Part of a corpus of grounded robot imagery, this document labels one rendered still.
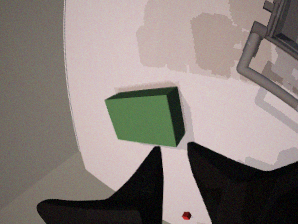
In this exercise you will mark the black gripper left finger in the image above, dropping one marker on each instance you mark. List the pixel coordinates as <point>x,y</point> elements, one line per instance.
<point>138,201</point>

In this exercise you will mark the small green block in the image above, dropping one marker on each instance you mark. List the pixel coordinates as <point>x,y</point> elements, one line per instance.
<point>151,116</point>

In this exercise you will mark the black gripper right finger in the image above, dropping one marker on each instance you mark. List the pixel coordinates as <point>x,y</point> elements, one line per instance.
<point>235,193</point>

